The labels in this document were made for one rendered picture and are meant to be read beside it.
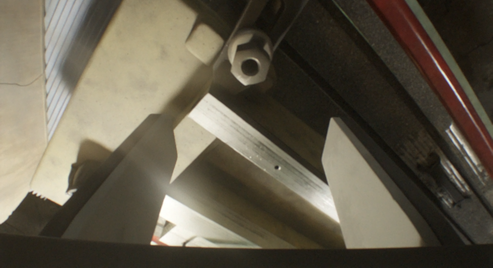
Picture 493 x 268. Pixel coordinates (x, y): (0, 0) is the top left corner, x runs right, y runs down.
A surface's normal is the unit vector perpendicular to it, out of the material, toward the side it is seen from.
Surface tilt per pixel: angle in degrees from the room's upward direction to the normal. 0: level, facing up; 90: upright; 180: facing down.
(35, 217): 0
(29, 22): 77
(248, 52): 0
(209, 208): 90
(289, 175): 0
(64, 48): 61
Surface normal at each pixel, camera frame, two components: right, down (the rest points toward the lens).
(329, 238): -0.01, 0.52
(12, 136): 0.90, 0.44
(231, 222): 0.66, -0.63
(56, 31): 0.65, 0.75
